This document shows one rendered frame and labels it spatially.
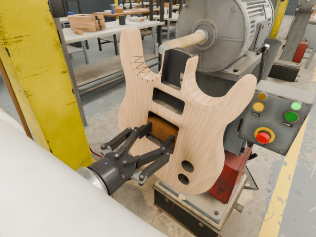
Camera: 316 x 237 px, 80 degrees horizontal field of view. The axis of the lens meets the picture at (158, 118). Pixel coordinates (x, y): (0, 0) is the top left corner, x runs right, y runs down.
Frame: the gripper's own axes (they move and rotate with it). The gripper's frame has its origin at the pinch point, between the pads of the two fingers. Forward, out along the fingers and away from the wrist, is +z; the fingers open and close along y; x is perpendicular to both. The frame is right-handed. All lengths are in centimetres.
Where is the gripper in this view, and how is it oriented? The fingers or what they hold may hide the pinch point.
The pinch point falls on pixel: (159, 133)
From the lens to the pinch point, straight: 51.2
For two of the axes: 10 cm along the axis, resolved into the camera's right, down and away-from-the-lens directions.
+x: 0.9, -7.8, -6.1
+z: 6.3, -4.3, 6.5
